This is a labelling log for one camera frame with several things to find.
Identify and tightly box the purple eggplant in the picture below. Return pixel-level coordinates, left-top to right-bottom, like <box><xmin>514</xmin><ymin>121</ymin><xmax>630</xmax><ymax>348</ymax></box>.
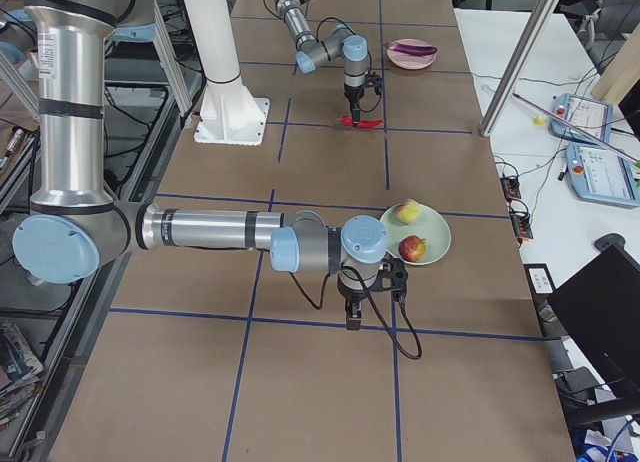
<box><xmin>385</xmin><ymin>41</ymin><xmax>438</xmax><ymax>57</ymax></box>

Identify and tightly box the green pink peach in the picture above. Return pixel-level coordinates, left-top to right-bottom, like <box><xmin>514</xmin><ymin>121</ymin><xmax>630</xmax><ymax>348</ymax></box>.
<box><xmin>392</xmin><ymin>199</ymin><xmax>421</xmax><ymax>225</ymax></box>

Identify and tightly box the orange circuit board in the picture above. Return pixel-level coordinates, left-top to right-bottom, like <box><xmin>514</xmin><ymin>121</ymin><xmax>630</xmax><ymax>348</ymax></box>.
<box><xmin>500</xmin><ymin>175</ymin><xmax>534</xmax><ymax>245</ymax></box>

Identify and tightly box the blue teach pendant far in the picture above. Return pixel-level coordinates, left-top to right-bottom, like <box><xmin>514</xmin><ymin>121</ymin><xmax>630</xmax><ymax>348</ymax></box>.
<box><xmin>550</xmin><ymin>93</ymin><xmax>613</xmax><ymax>143</ymax></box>

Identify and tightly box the black monitor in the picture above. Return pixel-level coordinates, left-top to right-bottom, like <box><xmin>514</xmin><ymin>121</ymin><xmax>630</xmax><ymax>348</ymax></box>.
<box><xmin>547</xmin><ymin>246</ymin><xmax>639</xmax><ymax>397</ymax></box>

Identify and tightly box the red yellow pomegranate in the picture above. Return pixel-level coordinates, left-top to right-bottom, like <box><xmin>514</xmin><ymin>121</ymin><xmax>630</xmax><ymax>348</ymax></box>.
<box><xmin>398</xmin><ymin>235</ymin><xmax>427</xmax><ymax>262</ymax></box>

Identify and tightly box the aluminium frame post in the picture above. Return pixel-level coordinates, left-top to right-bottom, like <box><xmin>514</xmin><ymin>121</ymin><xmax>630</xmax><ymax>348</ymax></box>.
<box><xmin>479</xmin><ymin>0</ymin><xmax>560</xmax><ymax>137</ymax></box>

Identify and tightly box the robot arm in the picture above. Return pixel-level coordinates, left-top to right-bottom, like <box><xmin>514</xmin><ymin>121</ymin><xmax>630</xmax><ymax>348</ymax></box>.
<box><xmin>12</xmin><ymin>0</ymin><xmax>409</xmax><ymax>334</ymax></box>
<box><xmin>274</xmin><ymin>0</ymin><xmax>383</xmax><ymax>129</ymax></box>

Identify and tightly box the blue teach pendant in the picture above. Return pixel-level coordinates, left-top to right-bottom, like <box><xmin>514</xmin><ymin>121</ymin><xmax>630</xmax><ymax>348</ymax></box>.
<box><xmin>550</xmin><ymin>93</ymin><xmax>613</xmax><ymax>143</ymax></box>
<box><xmin>565</xmin><ymin>142</ymin><xmax>639</xmax><ymax>208</ymax></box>

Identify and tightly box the green plate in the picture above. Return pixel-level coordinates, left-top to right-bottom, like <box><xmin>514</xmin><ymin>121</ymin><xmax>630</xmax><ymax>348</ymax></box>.
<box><xmin>380</xmin><ymin>203</ymin><xmax>452</xmax><ymax>265</ymax></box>

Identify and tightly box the blue teach pendant near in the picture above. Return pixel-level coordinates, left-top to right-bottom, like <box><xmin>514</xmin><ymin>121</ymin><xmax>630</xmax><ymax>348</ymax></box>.
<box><xmin>565</xmin><ymin>142</ymin><xmax>639</xmax><ymax>208</ymax></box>

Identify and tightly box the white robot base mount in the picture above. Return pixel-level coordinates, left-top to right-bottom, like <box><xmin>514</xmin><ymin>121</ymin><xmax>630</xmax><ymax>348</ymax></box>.
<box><xmin>184</xmin><ymin>0</ymin><xmax>270</xmax><ymax>146</ymax></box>

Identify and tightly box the stack of books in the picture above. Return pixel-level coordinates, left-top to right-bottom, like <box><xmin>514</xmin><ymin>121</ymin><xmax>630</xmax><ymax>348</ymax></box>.
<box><xmin>1</xmin><ymin>319</ymin><xmax>45</xmax><ymax>430</ymax></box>

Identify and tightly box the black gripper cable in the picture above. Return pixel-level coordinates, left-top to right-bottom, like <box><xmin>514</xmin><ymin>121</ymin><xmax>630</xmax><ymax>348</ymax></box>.
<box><xmin>289</xmin><ymin>264</ymin><xmax>424</xmax><ymax>359</ymax></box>
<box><xmin>314</xmin><ymin>15</ymin><xmax>385</xmax><ymax>114</ymax></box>

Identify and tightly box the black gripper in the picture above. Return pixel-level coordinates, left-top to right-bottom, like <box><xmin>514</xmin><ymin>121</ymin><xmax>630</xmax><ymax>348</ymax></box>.
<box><xmin>343</xmin><ymin>72</ymin><xmax>383</xmax><ymax>127</ymax></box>
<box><xmin>338</xmin><ymin>256</ymin><xmax>409</xmax><ymax>329</ymax></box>

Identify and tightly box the pink plate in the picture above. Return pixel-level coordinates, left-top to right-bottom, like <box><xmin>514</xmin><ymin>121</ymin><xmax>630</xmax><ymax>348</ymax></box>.
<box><xmin>383</xmin><ymin>38</ymin><xmax>438</xmax><ymax>70</ymax></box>

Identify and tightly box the red chili pepper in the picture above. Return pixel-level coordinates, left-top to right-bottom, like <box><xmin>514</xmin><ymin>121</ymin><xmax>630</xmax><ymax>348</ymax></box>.
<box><xmin>340</xmin><ymin>115</ymin><xmax>384</xmax><ymax>129</ymax></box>

